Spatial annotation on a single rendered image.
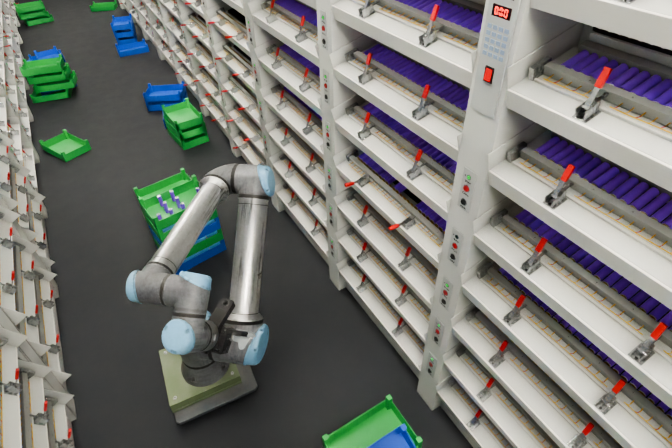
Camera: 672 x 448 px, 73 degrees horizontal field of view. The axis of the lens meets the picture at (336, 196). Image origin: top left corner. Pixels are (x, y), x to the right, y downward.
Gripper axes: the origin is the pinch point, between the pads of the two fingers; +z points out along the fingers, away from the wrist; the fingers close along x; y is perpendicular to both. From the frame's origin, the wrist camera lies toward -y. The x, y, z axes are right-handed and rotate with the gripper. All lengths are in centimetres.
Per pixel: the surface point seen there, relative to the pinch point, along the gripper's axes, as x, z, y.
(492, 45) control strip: 64, -66, -76
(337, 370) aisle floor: 28, 48, 11
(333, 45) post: 14, -25, -96
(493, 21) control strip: 63, -69, -79
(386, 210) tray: 40, 1, -51
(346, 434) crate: 41, 34, 29
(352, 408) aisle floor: 40, 40, 21
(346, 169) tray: 19, 12, -66
